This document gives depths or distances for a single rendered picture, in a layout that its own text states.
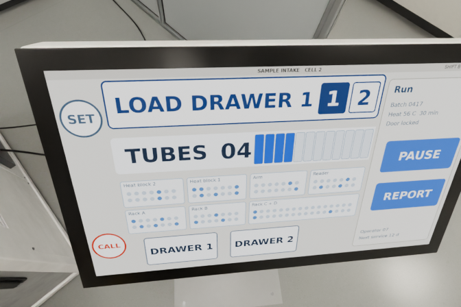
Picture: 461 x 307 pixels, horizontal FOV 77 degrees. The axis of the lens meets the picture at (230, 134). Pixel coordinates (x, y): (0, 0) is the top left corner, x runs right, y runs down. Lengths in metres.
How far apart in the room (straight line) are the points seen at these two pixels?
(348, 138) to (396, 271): 1.34
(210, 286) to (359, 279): 0.68
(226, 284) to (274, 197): 1.03
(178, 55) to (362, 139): 0.23
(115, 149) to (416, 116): 0.35
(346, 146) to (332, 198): 0.08
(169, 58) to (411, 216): 0.39
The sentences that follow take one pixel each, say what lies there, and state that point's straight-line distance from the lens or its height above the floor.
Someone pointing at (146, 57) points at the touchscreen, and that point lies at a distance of 0.30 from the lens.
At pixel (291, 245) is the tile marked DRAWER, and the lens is 0.43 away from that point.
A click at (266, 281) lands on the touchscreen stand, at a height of 0.03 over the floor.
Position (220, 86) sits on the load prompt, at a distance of 0.30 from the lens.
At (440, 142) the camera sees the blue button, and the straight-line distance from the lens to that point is 0.44.
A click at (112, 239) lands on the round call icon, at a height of 1.02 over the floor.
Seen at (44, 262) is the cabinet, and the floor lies 0.42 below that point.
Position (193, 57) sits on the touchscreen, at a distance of 0.29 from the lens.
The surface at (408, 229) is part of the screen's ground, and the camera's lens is 0.50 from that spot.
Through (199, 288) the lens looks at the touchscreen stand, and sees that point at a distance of 1.38.
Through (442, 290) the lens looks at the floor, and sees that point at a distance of 1.78.
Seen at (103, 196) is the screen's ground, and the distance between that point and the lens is 0.37.
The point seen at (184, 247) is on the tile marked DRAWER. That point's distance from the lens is 0.41.
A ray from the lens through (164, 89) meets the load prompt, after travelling 0.30.
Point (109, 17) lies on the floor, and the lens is 2.19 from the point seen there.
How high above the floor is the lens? 1.41
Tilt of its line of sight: 63 degrees down
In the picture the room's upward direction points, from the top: 10 degrees clockwise
